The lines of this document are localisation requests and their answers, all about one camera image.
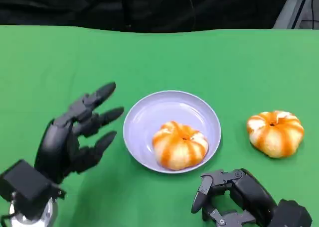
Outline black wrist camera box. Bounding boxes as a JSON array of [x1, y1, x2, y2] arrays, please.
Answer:
[[0, 159, 66, 220], [269, 199, 314, 227]]

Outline orange and white bread roll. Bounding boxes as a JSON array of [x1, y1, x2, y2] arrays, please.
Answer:
[[152, 120, 209, 171], [246, 110, 305, 159]]

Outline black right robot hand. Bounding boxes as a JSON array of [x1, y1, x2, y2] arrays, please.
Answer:
[[191, 168, 279, 227]]

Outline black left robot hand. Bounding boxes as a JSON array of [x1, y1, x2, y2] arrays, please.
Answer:
[[34, 82, 125, 184]]

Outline lilac plate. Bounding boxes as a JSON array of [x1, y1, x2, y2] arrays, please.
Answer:
[[122, 90, 221, 174]]

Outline black backdrop curtain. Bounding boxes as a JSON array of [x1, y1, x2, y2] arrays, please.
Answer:
[[0, 0, 295, 34]]

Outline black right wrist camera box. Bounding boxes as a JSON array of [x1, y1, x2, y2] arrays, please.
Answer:
[[269, 199, 314, 227]]

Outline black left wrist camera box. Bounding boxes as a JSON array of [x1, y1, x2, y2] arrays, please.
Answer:
[[0, 159, 66, 220]]

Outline grey metal frame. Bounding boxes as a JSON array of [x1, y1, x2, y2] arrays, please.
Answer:
[[273, 0, 319, 30]]

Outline green table cloth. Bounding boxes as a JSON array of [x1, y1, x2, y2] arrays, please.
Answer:
[[0, 24, 319, 227]]

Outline thin black hanging cable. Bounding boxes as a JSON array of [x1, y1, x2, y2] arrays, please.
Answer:
[[189, 0, 197, 31]]

